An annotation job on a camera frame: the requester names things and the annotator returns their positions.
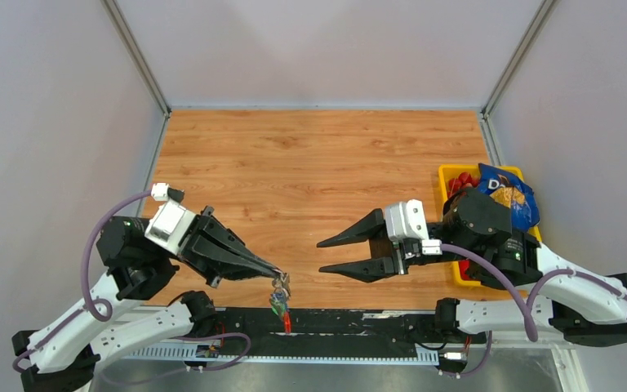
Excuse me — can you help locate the yellow plastic bin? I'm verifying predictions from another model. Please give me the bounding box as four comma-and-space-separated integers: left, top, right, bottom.
437, 163, 543, 287

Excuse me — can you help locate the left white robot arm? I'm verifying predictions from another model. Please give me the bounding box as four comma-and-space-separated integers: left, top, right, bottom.
11, 201, 290, 391

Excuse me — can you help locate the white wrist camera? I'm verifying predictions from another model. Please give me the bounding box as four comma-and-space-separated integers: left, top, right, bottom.
384, 199, 442, 260
145, 183, 196, 256

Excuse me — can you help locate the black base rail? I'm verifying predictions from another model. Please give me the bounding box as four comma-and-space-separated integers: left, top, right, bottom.
187, 307, 486, 359

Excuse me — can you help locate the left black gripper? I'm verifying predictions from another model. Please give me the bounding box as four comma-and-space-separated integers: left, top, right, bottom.
158, 203, 283, 285

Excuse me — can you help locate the blue chip bag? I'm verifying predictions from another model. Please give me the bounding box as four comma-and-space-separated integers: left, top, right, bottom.
477, 163, 540, 231

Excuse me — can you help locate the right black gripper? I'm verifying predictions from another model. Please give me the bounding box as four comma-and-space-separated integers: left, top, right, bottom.
315, 207, 474, 282

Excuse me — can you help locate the red cherry tomatoes bunch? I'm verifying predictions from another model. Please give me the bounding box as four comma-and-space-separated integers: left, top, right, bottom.
447, 171, 480, 197

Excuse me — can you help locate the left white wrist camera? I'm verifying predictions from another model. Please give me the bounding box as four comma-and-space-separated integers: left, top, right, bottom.
145, 183, 196, 256

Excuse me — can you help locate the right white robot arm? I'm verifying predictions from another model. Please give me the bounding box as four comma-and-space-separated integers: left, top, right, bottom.
320, 189, 627, 347

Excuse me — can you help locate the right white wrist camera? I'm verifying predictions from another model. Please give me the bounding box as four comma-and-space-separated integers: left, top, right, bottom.
384, 199, 442, 260

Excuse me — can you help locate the keyring bundle with red tag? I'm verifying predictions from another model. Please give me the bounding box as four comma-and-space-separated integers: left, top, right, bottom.
269, 271, 292, 334

